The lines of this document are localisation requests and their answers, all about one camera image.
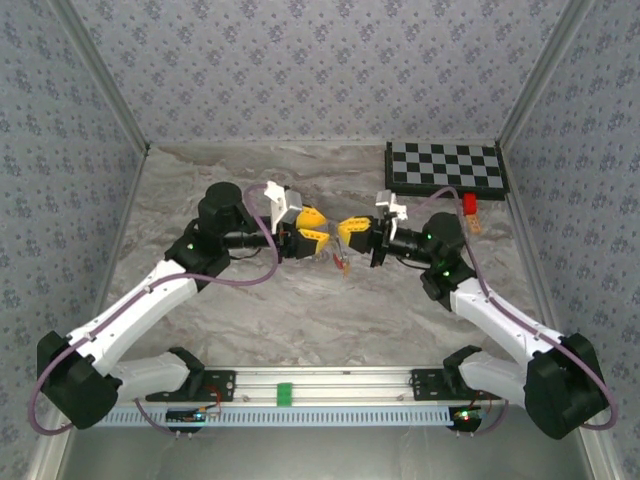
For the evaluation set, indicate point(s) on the orange key tag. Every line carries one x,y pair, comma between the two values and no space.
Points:
474,225

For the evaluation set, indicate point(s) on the black and grey checkerboard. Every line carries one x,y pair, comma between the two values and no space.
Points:
445,167

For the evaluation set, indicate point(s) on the left circuit board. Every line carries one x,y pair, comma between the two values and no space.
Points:
185,415

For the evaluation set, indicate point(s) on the aluminium frame post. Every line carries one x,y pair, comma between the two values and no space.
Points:
542,75

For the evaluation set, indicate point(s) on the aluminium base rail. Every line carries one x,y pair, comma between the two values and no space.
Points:
325,387

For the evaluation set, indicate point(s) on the red plastic block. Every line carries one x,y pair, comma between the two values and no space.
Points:
469,202

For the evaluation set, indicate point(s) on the circuit board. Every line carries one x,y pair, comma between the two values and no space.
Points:
185,415
467,415

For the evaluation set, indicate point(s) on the right circuit board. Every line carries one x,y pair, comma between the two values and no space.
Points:
467,415

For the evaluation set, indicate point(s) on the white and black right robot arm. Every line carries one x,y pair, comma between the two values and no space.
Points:
500,315

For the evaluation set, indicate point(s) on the green clip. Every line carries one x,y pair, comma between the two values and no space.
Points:
284,393

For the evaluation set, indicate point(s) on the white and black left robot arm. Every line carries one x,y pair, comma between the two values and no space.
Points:
135,310

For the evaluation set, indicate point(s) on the aluminium side rail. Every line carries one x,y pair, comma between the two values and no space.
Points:
531,250
116,250

